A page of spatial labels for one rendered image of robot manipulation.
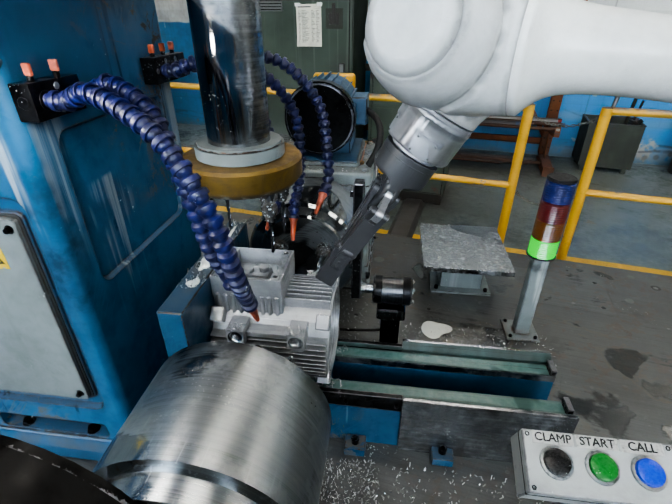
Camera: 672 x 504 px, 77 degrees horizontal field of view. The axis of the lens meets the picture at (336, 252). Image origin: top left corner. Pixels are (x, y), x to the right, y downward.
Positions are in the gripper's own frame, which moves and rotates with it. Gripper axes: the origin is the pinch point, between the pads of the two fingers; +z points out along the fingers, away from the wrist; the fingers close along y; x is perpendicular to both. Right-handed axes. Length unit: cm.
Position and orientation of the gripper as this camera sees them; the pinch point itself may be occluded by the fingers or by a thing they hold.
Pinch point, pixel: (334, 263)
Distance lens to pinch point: 63.2
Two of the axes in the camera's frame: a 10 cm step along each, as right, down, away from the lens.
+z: -4.9, 7.2, 4.9
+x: 8.6, 5.0, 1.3
